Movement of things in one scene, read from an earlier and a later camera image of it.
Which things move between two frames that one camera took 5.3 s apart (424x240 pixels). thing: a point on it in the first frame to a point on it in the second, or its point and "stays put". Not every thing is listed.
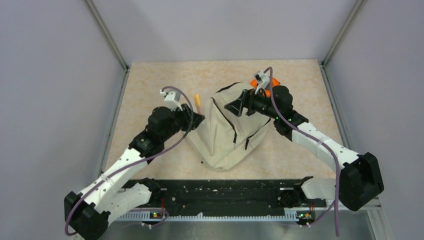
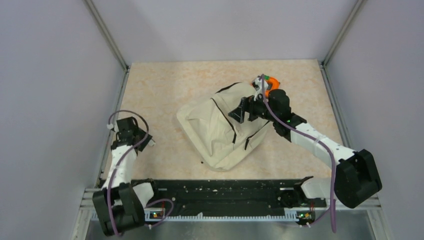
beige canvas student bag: (222, 139) stays put
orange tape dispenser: (275, 82) stays put
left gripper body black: (185, 121) to (139, 132)
